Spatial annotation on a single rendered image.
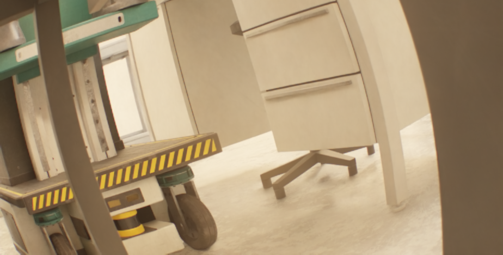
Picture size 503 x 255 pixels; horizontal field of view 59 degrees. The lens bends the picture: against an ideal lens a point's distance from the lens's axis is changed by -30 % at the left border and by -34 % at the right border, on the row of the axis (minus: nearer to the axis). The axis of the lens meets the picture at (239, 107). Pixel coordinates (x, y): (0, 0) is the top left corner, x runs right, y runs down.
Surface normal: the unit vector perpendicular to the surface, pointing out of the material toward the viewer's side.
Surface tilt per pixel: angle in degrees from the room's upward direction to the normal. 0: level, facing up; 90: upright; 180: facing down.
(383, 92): 90
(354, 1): 90
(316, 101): 90
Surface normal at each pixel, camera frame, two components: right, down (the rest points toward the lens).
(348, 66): -0.86, 0.28
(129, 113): 0.43, -0.07
